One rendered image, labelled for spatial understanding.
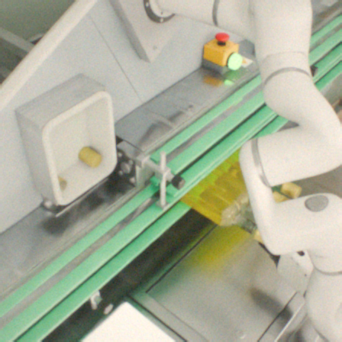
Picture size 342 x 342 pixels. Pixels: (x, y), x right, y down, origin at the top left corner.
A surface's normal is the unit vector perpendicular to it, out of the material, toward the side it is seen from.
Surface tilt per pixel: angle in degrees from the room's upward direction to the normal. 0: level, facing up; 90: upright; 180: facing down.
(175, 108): 90
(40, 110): 90
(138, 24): 3
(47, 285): 90
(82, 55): 0
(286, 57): 91
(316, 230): 71
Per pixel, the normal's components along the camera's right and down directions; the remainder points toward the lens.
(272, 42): -0.50, 0.72
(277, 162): -0.32, 0.18
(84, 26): 0.76, 0.46
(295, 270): -0.82, 0.33
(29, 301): 0.01, -0.72
